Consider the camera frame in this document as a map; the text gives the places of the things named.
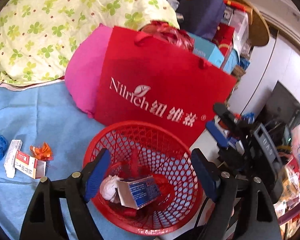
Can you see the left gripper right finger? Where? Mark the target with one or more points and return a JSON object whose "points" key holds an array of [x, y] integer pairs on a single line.
{"points": [[256, 219]]}

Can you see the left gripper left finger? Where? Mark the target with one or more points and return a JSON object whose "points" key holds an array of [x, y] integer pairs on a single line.
{"points": [[44, 218]]}

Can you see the red white medicine box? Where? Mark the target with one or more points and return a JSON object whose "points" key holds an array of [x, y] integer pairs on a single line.
{"points": [[29, 165]]}

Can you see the orange wrapper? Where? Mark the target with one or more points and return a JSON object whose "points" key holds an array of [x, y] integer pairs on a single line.
{"points": [[43, 153]]}

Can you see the white tissue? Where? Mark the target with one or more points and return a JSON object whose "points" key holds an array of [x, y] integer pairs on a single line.
{"points": [[108, 189]]}

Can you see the long white medicine box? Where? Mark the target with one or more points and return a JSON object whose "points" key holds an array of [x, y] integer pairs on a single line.
{"points": [[9, 167]]}

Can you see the blue white small box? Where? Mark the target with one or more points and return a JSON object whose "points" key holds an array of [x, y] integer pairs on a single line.
{"points": [[136, 194]]}

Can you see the red plastic mesh basket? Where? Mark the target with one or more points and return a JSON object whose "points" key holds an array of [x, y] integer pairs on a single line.
{"points": [[140, 150]]}

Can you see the light blue cardboard box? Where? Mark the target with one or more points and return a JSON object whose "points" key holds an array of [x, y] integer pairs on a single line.
{"points": [[207, 50]]}

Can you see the red Nilrich paper bag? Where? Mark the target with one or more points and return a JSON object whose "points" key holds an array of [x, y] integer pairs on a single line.
{"points": [[147, 79]]}

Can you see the red crumpled plastic bag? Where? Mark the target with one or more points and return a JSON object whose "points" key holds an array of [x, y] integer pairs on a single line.
{"points": [[164, 31]]}

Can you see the pink pillow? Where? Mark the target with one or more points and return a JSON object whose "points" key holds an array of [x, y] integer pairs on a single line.
{"points": [[83, 72]]}

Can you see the green clover quilt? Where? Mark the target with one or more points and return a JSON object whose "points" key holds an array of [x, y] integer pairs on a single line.
{"points": [[39, 37]]}

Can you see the navy bag orange handles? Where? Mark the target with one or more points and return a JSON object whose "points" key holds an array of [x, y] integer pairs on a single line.
{"points": [[201, 17]]}

